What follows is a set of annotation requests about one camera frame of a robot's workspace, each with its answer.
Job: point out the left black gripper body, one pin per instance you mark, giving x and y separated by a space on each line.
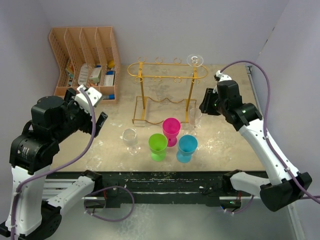
77 117

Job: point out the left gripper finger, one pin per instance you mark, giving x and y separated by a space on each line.
100 122
69 94

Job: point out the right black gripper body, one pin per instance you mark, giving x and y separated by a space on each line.
217 107

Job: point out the tall clear flute glass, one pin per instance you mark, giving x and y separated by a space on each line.
195 61

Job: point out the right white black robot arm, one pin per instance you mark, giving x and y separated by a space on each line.
284 183

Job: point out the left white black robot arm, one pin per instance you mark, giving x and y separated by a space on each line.
53 119

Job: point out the short clear wine glass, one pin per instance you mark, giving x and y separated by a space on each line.
130 139

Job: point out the white paper card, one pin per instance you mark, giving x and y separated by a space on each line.
83 75

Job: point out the blue capped small bottle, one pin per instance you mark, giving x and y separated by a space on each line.
109 97

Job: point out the colourful booklet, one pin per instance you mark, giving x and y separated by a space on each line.
70 72

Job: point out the white medicine box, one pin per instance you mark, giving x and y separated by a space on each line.
95 76

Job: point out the pink plastic goblet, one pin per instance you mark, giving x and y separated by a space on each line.
171 128

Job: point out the peach plastic file organizer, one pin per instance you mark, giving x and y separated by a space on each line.
93 46

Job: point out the white blue box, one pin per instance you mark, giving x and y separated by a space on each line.
109 78

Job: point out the blue plastic goblet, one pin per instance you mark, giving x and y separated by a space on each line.
187 145

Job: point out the yellow bottle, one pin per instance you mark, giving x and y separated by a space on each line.
111 64

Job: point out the green plastic goblet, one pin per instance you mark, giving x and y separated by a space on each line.
158 144

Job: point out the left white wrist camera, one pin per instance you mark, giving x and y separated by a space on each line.
94 96

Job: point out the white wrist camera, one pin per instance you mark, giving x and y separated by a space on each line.
94 96
220 76

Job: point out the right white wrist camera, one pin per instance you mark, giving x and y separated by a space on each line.
220 76

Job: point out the gold wire glass rack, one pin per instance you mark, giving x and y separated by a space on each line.
136 70

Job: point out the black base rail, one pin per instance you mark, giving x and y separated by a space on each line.
167 187

